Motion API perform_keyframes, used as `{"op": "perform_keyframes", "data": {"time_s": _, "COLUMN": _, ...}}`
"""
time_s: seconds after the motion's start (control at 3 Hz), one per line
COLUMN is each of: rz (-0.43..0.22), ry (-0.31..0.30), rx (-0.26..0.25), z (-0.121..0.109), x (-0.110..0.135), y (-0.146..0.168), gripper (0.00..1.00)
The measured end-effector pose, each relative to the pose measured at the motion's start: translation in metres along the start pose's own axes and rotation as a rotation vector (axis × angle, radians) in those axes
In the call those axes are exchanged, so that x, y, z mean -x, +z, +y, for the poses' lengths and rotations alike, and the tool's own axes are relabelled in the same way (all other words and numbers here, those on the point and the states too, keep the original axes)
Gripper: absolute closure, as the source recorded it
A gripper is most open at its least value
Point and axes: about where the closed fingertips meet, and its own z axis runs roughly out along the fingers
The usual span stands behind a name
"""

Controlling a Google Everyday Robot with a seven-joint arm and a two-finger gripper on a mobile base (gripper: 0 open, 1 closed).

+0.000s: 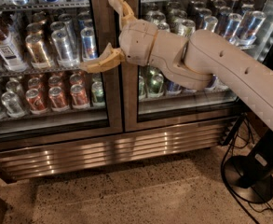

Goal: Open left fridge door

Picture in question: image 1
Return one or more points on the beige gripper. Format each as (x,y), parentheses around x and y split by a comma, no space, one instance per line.
(137,43)

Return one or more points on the glass fridge door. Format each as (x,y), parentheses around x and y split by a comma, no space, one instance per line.
(43,17)
(145,113)

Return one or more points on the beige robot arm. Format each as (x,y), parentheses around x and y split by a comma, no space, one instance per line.
(190,62)

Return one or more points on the green soda can left door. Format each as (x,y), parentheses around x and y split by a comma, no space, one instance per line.
(97,94)

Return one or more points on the stainless fridge bottom grille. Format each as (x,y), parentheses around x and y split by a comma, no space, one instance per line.
(55,159)

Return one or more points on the silver tall can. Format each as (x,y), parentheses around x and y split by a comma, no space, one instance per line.
(67,57)

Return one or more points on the green can lower right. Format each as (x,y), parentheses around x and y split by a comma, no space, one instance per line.
(155,85)

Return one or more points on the white green soda can right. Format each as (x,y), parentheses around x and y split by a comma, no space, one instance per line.
(186,28)

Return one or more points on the orange soda can right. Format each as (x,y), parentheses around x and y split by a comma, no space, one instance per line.
(79,96)

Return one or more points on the orange soda can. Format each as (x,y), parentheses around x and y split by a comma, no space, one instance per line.
(79,96)
(36,101)
(58,99)

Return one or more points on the gold drink can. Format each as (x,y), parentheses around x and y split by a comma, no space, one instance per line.
(41,57)

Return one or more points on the orange soda can middle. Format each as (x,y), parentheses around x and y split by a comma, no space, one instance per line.
(58,99)

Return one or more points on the orange soda can left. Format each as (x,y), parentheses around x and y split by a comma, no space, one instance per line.
(36,101)

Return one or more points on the brown tea bottle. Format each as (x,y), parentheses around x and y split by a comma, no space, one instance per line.
(11,51)

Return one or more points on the silver can lower left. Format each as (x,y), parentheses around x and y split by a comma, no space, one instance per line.
(11,101)

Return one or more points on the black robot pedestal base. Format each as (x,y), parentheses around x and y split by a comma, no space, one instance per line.
(250,177)

